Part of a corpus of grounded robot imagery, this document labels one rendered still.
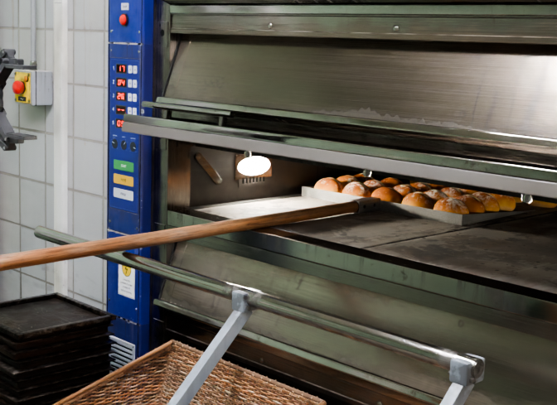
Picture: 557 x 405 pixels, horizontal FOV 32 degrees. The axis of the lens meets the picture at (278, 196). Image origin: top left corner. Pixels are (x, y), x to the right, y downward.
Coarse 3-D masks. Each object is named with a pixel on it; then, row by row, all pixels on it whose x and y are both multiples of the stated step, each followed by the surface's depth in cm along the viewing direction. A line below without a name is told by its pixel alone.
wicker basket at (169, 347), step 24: (144, 360) 242; (168, 360) 247; (192, 360) 242; (96, 384) 233; (120, 384) 239; (144, 384) 244; (168, 384) 246; (216, 384) 234; (240, 384) 228; (264, 384) 222
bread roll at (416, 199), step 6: (414, 192) 256; (420, 192) 256; (408, 198) 256; (414, 198) 254; (420, 198) 253; (426, 198) 253; (408, 204) 255; (414, 204) 253; (420, 204) 252; (426, 204) 252; (432, 204) 253
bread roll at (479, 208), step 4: (460, 196) 254; (464, 196) 253; (468, 196) 252; (472, 196) 253; (464, 200) 252; (468, 200) 251; (472, 200) 251; (476, 200) 251; (480, 200) 252; (468, 204) 251; (472, 204) 251; (476, 204) 250; (480, 204) 251; (468, 208) 251; (472, 208) 250; (476, 208) 250; (480, 208) 250; (484, 208) 251; (472, 212) 250; (476, 212) 250; (480, 212) 250; (484, 212) 251
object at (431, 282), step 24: (168, 216) 249; (192, 216) 242; (216, 216) 242; (240, 240) 230; (264, 240) 224; (288, 240) 218; (312, 240) 217; (336, 264) 208; (360, 264) 203; (384, 264) 199; (408, 264) 197; (432, 288) 190; (456, 288) 186; (480, 288) 182; (504, 288) 180; (528, 288) 180; (528, 312) 175; (552, 312) 172
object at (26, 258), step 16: (320, 208) 243; (336, 208) 247; (352, 208) 251; (208, 224) 217; (224, 224) 220; (240, 224) 223; (256, 224) 227; (272, 224) 231; (96, 240) 196; (112, 240) 198; (128, 240) 201; (144, 240) 203; (160, 240) 206; (176, 240) 210; (0, 256) 181; (16, 256) 182; (32, 256) 185; (48, 256) 187; (64, 256) 190; (80, 256) 193
